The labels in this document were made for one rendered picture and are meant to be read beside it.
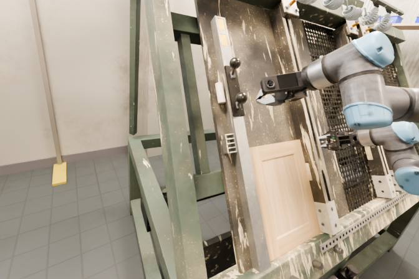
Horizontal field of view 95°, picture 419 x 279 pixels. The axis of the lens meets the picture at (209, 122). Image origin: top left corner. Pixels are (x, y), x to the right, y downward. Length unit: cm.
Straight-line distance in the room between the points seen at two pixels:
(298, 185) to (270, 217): 20
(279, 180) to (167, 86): 58
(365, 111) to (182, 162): 46
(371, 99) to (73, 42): 254
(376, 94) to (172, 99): 50
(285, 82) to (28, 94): 253
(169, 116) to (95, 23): 213
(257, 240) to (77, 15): 250
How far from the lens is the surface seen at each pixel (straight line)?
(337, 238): 110
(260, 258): 81
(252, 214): 75
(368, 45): 51
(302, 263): 94
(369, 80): 50
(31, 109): 277
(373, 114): 48
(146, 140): 171
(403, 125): 89
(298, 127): 99
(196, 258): 66
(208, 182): 73
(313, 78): 55
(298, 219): 96
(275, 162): 86
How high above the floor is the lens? 157
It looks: 21 degrees down
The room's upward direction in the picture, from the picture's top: 8 degrees clockwise
